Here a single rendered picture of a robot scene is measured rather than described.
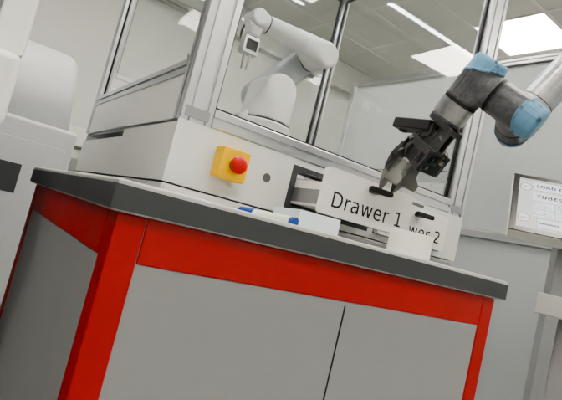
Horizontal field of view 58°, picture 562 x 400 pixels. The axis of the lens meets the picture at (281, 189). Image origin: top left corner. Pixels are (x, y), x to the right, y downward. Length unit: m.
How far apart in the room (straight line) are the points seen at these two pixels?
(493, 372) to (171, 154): 2.20
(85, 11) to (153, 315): 4.10
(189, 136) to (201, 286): 0.66
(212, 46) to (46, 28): 3.30
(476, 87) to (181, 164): 0.64
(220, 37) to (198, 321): 0.80
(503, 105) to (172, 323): 0.80
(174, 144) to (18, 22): 0.43
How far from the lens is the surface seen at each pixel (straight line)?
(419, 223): 1.57
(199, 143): 1.15
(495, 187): 3.04
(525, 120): 1.10
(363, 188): 1.23
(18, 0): 0.86
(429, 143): 1.15
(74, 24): 4.48
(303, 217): 0.89
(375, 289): 0.67
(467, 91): 1.12
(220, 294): 0.54
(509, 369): 2.87
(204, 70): 1.18
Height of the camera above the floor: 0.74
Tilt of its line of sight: 5 degrees up
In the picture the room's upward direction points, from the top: 14 degrees clockwise
